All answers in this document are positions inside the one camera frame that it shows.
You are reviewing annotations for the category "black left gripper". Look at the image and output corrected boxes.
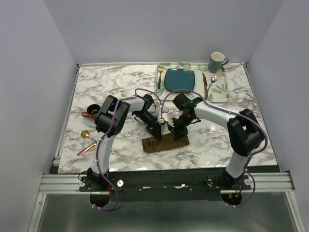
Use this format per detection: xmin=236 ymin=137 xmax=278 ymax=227
xmin=133 ymin=111 xmax=161 ymax=141

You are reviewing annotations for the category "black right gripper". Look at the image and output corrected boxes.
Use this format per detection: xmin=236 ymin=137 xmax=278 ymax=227
xmin=167 ymin=114 xmax=194 ymax=141

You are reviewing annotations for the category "brown cloth napkin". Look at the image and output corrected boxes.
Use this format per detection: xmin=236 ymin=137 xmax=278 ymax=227
xmin=141 ymin=133 xmax=190 ymax=153

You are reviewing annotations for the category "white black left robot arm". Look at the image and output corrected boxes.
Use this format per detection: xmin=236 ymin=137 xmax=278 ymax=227
xmin=86 ymin=94 xmax=162 ymax=191

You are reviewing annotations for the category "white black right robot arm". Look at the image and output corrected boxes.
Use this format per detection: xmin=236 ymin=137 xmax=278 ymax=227
xmin=169 ymin=94 xmax=268 ymax=189

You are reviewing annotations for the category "brown wooden knife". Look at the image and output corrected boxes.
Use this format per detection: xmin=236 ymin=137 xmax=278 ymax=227
xmin=202 ymin=73 xmax=209 ymax=100

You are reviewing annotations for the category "teal square plate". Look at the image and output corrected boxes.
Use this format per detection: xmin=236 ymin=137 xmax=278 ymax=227
xmin=164 ymin=68 xmax=196 ymax=93

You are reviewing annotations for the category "white leaf-pattern tray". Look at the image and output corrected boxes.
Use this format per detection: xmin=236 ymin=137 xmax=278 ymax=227
xmin=155 ymin=62 xmax=229 ymax=103

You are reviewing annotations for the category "silver spoon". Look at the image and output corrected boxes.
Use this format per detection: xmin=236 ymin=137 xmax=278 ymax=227
xmin=208 ymin=75 xmax=217 ymax=91

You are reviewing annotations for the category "orange coffee cup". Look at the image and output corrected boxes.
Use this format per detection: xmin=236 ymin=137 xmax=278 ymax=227
xmin=82 ymin=104 xmax=100 ymax=120

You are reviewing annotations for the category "iridescent rainbow spoon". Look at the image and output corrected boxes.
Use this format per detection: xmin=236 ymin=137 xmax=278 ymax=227
xmin=81 ymin=130 xmax=97 ymax=142

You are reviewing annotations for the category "grey-green ceramic mug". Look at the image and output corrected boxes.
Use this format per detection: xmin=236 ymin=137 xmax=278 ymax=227
xmin=208 ymin=52 xmax=229 ymax=73

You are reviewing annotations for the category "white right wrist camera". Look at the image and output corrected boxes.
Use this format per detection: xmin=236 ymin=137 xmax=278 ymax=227
xmin=168 ymin=118 xmax=176 ymax=128

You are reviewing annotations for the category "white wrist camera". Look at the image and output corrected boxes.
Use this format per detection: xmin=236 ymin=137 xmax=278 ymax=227
xmin=157 ymin=106 xmax=169 ymax=125
xmin=168 ymin=118 xmax=176 ymax=128

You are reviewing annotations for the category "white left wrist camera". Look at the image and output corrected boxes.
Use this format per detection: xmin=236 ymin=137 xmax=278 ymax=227
xmin=157 ymin=106 xmax=169 ymax=125

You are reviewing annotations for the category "black metal base frame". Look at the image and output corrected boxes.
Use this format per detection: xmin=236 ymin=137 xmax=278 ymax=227
xmin=49 ymin=168 xmax=283 ymax=203

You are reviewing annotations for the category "gold fork green handle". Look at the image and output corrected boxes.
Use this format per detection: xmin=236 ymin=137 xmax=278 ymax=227
xmin=157 ymin=64 xmax=163 ymax=89

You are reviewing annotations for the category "aluminium extrusion rail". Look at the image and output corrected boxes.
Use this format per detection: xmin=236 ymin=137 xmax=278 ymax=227
xmin=39 ymin=172 xmax=295 ymax=194

